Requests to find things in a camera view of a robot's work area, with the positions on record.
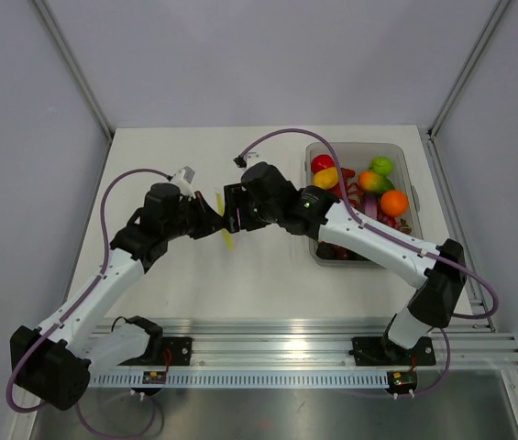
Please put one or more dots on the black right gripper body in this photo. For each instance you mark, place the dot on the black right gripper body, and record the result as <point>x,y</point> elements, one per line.
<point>252,214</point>

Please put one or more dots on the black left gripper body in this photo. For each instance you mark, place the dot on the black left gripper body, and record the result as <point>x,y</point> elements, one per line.
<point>192,219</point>

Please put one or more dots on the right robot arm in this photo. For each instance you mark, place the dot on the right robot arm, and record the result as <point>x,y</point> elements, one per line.
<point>436,272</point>

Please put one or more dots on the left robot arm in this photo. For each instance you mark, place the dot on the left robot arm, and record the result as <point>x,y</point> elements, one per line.
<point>57,360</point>

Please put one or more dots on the grey plastic food bin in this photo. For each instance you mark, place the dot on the grey plastic food bin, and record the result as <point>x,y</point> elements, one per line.
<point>357,157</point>

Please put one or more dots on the yellow toy potato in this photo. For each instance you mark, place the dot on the yellow toy potato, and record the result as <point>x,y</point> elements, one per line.
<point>326,179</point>

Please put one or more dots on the red toy apple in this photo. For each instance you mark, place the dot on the red toy apple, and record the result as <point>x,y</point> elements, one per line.
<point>321,162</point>

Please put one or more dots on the black toy fig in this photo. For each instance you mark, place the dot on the black toy fig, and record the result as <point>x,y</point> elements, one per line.
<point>326,251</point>

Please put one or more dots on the red toy lobster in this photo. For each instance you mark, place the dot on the red toy lobster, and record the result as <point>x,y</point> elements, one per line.
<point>355,193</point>

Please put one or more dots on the purple toy eggplant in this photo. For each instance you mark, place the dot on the purple toy eggplant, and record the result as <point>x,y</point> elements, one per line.
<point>370,205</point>

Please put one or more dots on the orange green toy mango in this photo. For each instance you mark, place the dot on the orange green toy mango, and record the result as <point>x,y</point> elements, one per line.
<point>372,182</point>

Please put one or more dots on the green toy apple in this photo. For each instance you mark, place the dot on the green toy apple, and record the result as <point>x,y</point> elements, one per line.
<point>382,166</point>

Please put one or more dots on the toy orange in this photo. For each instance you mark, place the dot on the toy orange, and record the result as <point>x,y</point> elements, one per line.
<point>394,203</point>

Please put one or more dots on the pink toy grapes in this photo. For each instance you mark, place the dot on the pink toy grapes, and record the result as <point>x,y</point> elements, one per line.
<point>396,223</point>

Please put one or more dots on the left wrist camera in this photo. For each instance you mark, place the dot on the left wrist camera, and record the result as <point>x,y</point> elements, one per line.
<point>183,179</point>

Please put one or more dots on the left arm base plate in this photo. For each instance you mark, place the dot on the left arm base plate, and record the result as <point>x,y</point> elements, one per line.
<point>177,351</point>

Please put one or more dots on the aluminium mounting rail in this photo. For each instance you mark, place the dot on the aluminium mounting rail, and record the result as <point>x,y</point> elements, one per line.
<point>323,343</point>

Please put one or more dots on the white slotted cable duct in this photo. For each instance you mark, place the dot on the white slotted cable duct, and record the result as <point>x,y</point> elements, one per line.
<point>246,379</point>

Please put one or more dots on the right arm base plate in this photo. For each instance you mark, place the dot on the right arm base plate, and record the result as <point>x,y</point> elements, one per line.
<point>374,351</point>

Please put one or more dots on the left aluminium frame post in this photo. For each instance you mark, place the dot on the left aluminium frame post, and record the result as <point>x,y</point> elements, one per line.
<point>61,44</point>

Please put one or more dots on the aluminium frame post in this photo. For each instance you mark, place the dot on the aluminium frame post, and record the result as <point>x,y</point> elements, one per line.
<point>61,44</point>
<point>470,64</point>

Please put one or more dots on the right aluminium frame post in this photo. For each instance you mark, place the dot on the right aluminium frame post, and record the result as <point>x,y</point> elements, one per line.
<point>470,64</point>

